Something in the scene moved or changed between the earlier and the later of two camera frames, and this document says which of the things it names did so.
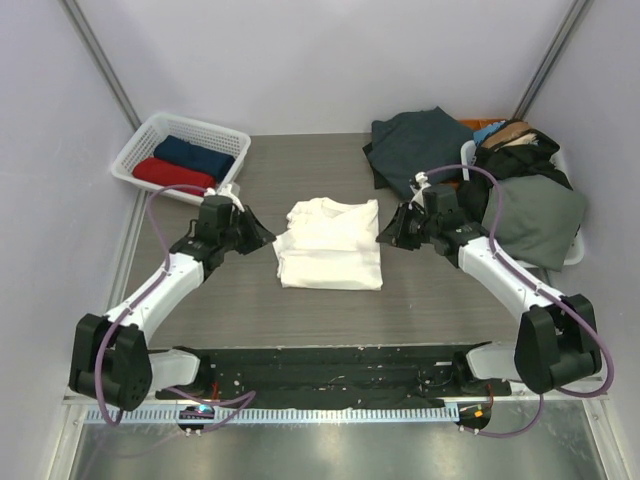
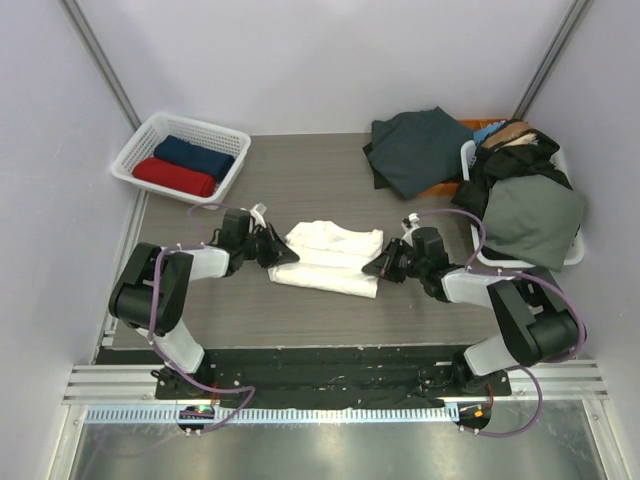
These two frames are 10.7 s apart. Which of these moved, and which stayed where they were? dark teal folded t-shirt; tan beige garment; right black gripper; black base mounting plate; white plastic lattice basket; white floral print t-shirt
Moved: white floral print t-shirt; right black gripper
Stayed: black base mounting plate; white plastic lattice basket; dark teal folded t-shirt; tan beige garment
